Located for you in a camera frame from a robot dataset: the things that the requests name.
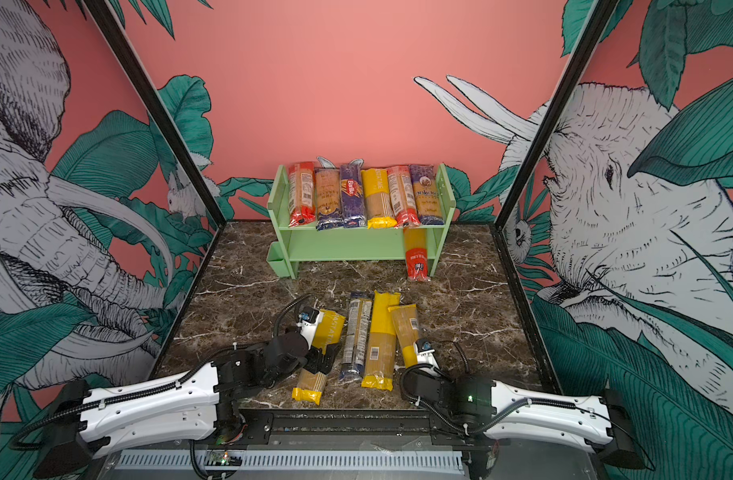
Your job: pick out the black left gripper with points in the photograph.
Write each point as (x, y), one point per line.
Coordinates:
(329, 358)

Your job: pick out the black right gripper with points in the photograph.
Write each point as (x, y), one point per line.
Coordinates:
(405, 376)

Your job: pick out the red yellow spaghetti bag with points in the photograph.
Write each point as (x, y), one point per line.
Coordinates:
(416, 254)

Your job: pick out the red white-label spaghetti bag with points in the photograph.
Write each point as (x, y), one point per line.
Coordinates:
(301, 193)

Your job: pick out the blue yellow spaghetti bag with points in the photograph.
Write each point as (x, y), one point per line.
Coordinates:
(328, 203)

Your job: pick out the yellow Pastatime spaghetti bag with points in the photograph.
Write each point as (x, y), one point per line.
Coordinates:
(377, 197)

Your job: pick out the blue Barilla spaghetti bag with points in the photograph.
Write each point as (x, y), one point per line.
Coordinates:
(352, 194)

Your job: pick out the red spaghetti bag white label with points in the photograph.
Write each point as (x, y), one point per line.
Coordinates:
(402, 197)

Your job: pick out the Ankara spaghetti bag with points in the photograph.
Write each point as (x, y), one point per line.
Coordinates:
(426, 194)

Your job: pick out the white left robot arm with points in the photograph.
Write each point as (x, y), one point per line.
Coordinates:
(201, 405)

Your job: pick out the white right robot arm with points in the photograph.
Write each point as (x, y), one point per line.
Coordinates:
(478, 410)

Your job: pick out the green metal shelf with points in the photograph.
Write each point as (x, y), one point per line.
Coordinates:
(296, 245)

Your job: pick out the clear blue spaghetti bag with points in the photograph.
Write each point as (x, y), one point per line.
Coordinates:
(357, 333)

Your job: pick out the white vented strip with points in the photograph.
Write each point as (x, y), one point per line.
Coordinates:
(441, 462)

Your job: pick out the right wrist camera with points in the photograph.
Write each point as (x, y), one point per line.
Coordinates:
(425, 352)

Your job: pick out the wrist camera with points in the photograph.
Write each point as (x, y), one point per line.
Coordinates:
(309, 319)
(425, 352)

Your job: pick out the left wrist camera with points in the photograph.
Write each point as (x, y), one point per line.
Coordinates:
(309, 319)

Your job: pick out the black enclosure frame post left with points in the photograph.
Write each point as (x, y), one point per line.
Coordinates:
(105, 19)

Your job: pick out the black enclosure frame post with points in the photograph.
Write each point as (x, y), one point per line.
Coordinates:
(595, 26)
(105, 19)

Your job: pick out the black enclosure frame post right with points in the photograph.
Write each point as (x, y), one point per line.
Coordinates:
(595, 26)

